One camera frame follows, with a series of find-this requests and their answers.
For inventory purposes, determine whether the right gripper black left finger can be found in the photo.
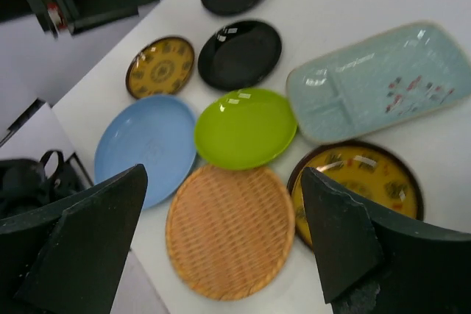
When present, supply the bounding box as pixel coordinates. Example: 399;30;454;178
13;164;148;313

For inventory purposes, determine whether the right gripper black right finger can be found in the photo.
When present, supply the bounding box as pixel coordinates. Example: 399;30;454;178
301;168;384;304

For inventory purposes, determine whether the woven bamboo round tray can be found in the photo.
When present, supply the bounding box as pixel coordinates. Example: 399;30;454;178
166;165;295;301

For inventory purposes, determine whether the light blue round plate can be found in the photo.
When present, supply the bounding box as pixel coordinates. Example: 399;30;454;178
94;95;196;209

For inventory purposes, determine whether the yellow patterned plate right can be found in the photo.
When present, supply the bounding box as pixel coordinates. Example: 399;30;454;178
287;140;424;248

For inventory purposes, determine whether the yellow patterned plate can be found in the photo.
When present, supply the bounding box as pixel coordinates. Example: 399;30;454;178
287;140;424;248
125;36;196;99

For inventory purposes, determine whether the lime green round plate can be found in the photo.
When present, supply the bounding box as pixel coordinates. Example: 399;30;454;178
194;88;297;171

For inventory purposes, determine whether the pale blue rectangular divided plate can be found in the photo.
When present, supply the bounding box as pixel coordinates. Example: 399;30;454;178
286;21;470;145

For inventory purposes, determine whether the yellow patterned plate left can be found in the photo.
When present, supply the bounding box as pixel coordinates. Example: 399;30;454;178
125;36;196;99

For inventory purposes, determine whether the black bag with strap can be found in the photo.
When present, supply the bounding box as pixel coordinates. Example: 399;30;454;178
1;150;85;218

